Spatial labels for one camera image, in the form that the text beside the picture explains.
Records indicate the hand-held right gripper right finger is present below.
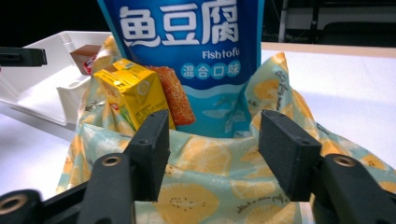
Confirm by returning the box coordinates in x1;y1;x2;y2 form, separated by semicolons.
258;109;396;224

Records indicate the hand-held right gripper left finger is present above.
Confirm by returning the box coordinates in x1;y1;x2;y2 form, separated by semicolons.
78;109;171;224

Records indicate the white plastic bin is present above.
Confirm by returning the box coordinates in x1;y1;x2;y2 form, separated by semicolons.
0;30;113;127

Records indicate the brown drink carton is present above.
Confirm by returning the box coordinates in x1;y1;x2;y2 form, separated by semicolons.
69;44;102;76

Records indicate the yellow juice carton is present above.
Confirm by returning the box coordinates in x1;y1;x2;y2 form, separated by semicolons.
92;58;177;132

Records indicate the orange print fabric bag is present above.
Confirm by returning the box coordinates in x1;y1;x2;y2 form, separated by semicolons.
55;35;396;224

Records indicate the blue snack pouch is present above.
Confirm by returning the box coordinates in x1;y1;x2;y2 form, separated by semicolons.
96;0;265;139

